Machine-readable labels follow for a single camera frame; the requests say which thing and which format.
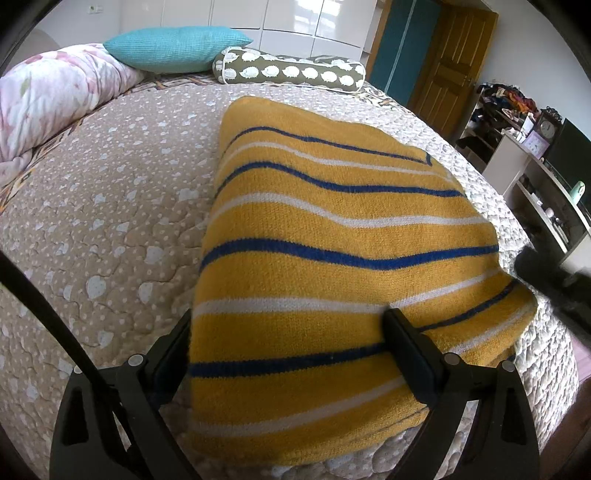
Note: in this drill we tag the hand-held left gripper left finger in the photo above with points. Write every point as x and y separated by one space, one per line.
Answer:
171 360

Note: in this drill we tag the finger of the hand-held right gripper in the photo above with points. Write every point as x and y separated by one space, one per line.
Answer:
540 272

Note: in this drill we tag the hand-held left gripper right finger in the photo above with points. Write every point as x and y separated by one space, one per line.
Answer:
411 350

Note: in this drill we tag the yellow striped knit sweater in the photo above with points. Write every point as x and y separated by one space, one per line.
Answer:
323 230

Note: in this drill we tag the pale green bottle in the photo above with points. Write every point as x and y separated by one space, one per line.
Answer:
578 191

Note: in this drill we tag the white shelf unit with clutter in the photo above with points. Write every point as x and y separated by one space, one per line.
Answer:
508 161

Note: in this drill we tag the black monitor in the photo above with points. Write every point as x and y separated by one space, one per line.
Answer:
570 147

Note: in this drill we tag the small table clock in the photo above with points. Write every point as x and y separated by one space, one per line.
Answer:
548 125

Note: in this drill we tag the beige dotted quilted bedspread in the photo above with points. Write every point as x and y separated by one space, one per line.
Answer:
115 207

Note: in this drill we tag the cluttered shelf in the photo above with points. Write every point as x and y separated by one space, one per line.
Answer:
494 110

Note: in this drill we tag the wooden door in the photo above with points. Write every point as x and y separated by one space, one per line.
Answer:
452 69

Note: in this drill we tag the geometric patterned blanket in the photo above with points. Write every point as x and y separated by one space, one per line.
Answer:
11 194

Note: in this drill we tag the teal wardrobe panel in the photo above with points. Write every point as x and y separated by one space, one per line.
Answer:
401 50

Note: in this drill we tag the pink floral fleece blanket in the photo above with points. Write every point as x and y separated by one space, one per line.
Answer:
55 92

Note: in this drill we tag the olive patterned bolster pillow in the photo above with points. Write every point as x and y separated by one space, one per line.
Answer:
286 71

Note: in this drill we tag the teal pillow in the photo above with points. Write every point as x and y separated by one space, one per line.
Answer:
180 48

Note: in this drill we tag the white glossy wardrobe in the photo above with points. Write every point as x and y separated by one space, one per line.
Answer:
286 18

